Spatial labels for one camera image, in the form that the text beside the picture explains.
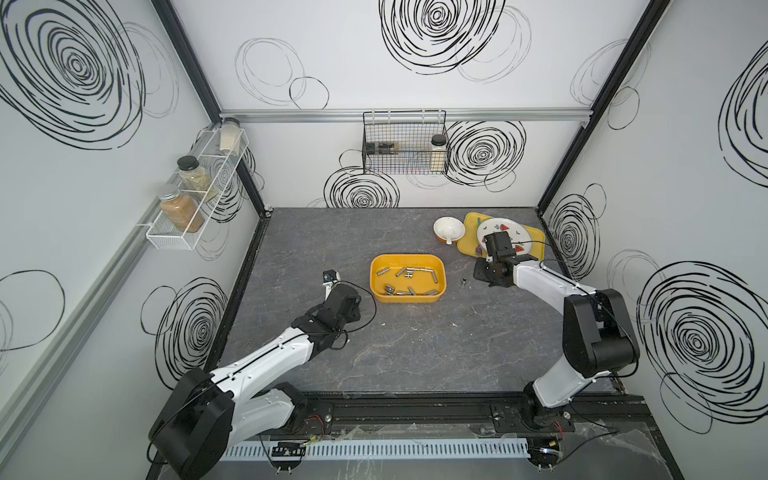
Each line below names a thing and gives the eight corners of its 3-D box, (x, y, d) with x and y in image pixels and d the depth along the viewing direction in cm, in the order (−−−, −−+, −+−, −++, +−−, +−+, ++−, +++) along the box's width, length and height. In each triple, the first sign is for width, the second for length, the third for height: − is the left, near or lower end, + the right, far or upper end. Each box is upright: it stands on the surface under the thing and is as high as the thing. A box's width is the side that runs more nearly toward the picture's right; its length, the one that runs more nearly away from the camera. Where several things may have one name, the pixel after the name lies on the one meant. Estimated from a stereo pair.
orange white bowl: (446, 253, 108) (448, 245, 104) (425, 235, 114) (427, 226, 110) (469, 237, 113) (471, 228, 109) (448, 220, 119) (450, 212, 115)
